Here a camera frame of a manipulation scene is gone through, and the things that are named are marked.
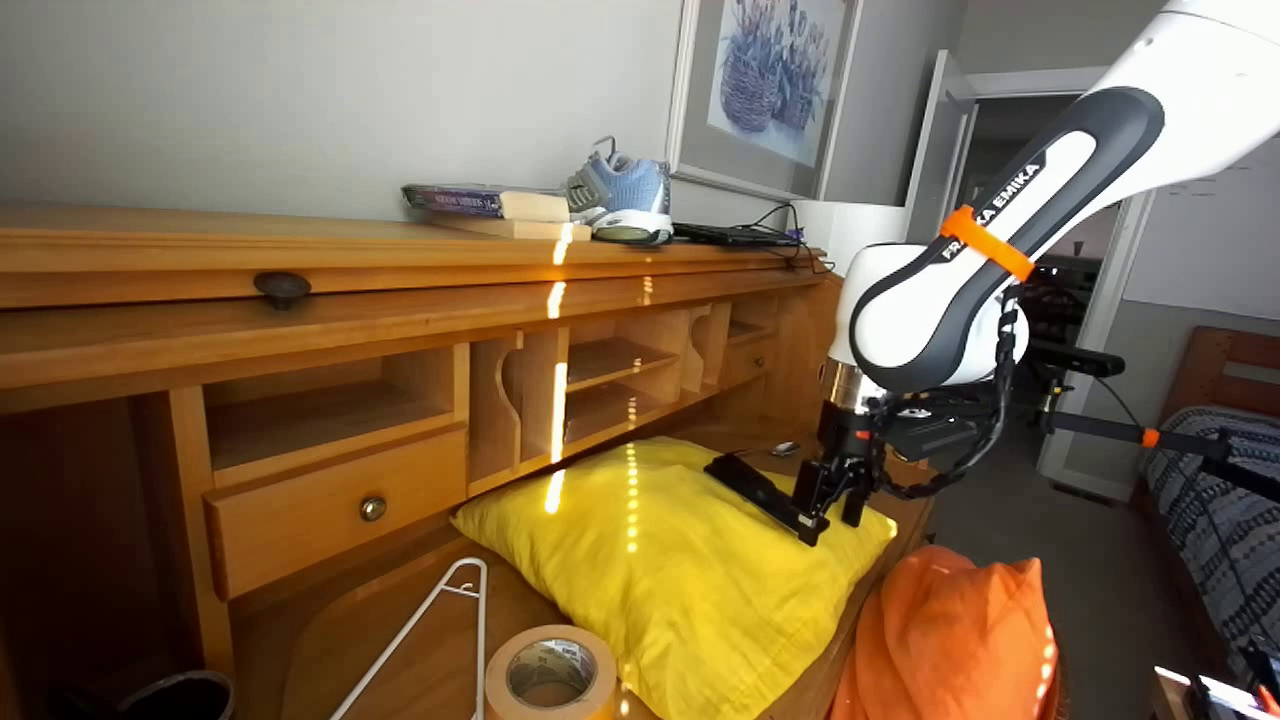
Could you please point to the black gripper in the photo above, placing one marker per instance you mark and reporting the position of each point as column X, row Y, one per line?
column 844, row 432

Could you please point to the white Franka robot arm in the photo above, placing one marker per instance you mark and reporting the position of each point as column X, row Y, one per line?
column 1014, row 243

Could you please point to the orange pillow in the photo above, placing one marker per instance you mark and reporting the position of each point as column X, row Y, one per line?
column 946, row 643

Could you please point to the yellow pillow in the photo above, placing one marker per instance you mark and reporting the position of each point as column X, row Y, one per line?
column 642, row 586

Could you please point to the black keyboard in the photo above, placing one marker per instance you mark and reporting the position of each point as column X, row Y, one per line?
column 735, row 238

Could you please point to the white door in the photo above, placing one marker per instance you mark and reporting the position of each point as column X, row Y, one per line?
column 943, row 147

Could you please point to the blue sneaker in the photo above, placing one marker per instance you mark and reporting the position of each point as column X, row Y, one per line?
column 620, row 194

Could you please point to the brown tape roll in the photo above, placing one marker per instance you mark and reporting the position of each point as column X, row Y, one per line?
column 514, row 702

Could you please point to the bed with striped blanket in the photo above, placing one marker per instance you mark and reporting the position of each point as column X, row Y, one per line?
column 1223, row 521

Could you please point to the framed blue flower picture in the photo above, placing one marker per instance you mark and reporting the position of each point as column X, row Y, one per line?
column 773, row 80

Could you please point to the round metal drawer knob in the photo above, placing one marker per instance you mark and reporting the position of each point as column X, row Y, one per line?
column 375, row 511

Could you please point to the wooden drawer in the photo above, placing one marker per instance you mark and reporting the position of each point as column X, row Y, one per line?
column 323, row 512

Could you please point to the wooden roll-top desk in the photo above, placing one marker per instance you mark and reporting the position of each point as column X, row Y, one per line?
column 333, row 347

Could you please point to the dark round bowl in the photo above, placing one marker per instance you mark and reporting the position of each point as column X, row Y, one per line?
column 182, row 696

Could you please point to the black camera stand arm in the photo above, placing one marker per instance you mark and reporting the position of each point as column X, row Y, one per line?
column 1085, row 361

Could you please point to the white wall board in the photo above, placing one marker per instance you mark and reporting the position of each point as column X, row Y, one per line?
column 1215, row 243

